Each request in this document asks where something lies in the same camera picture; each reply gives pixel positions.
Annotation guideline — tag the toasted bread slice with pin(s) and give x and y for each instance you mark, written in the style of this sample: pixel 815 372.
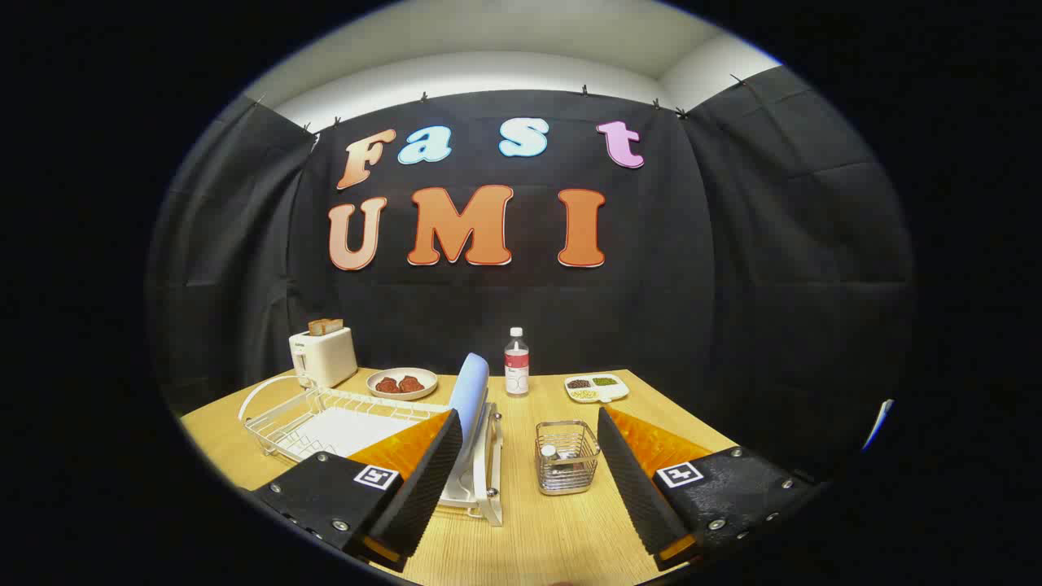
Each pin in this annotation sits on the toasted bread slice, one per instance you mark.
pixel 326 326

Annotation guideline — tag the white toaster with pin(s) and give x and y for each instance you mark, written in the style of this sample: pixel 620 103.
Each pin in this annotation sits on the white toaster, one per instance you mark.
pixel 326 358

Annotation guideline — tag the clear bottle red label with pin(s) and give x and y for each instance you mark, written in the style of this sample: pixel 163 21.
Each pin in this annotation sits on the clear bottle red label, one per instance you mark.
pixel 517 366

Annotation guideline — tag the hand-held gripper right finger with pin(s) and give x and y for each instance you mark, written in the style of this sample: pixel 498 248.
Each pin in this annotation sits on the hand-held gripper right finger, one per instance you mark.
pixel 635 488

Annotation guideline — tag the black backdrop cloth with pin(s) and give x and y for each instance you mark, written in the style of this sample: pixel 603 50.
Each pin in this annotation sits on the black backdrop cloth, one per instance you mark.
pixel 733 285

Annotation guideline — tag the light blue plate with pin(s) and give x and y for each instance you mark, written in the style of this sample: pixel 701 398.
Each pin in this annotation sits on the light blue plate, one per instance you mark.
pixel 470 391

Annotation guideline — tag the beige plate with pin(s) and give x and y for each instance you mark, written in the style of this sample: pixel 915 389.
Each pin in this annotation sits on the beige plate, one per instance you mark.
pixel 401 395

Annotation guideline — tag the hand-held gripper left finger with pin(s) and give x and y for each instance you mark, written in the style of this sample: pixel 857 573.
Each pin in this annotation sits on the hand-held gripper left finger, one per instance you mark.
pixel 423 488

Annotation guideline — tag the white divided dish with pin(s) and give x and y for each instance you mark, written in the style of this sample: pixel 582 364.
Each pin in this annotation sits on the white divided dish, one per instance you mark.
pixel 616 392

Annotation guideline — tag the red meat piece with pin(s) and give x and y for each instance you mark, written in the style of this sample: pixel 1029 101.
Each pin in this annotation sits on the red meat piece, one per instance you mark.
pixel 411 384
pixel 387 385

